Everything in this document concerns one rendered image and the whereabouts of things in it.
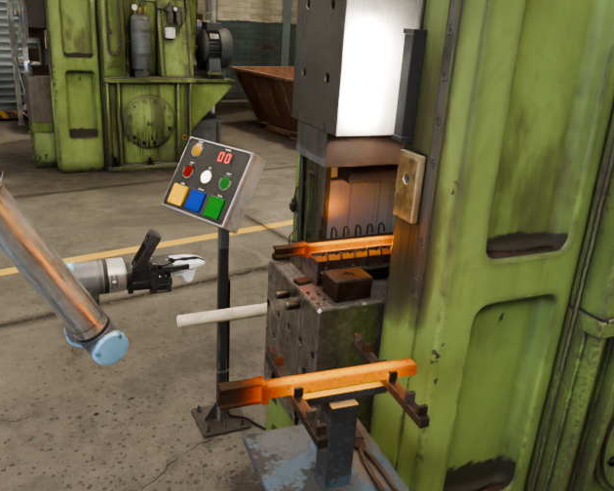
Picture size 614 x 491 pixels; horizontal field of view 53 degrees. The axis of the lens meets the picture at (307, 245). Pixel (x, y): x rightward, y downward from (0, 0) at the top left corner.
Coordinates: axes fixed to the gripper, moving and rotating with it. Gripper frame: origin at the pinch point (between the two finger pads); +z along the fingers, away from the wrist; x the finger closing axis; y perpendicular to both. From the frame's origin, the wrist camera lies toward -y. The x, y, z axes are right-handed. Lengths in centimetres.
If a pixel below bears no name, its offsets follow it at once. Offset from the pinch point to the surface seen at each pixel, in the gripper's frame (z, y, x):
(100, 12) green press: 36, -54, -487
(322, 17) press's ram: 33, -65, -1
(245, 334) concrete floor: 59, 101, -125
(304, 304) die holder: 26.9, 11.8, 13.0
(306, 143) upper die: 33.0, -30.1, -5.3
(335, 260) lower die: 38.7, 1.9, 7.5
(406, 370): 28, 4, 62
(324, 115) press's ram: 33, -40, 5
